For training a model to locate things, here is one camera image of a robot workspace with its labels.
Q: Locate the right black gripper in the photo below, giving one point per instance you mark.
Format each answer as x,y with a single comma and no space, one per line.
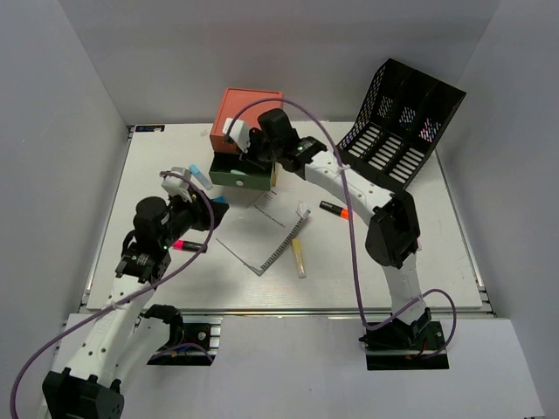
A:
256,134

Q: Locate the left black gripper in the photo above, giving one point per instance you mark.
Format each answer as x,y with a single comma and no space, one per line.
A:
204,209

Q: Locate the green drawer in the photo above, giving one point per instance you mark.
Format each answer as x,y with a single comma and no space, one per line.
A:
252,179

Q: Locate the pastel blue highlighter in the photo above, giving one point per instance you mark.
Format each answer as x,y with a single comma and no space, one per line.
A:
200,177

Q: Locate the orange top drawer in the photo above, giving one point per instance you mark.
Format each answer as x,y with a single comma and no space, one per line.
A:
235,99

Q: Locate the pastel yellow highlighter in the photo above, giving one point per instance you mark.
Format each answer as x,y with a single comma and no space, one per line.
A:
298,258

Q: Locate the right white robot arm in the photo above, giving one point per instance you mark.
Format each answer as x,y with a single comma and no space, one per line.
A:
391,217

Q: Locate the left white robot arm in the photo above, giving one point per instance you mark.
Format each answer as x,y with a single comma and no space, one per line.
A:
122,341

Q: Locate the black pink highlighter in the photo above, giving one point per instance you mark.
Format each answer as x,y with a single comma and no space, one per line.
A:
185,245

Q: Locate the white safety instructions booklet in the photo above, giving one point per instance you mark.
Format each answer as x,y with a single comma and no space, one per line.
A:
261,232

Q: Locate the black label sticker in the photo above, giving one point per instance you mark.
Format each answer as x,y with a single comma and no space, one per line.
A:
149,128

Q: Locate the black orange highlighter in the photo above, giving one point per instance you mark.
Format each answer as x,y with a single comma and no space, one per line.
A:
334,209

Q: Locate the black file organizer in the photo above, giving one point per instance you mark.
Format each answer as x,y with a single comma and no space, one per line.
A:
402,118

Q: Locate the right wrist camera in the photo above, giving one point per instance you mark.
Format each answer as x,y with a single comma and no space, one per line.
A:
236,136

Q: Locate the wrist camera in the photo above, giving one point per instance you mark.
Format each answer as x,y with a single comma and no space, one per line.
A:
236,136
176,183

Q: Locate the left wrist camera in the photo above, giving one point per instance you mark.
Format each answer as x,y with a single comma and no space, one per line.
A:
176,183

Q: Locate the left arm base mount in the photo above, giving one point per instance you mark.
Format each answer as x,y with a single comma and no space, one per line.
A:
193,341

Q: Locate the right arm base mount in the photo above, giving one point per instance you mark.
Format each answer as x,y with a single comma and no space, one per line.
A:
401,347

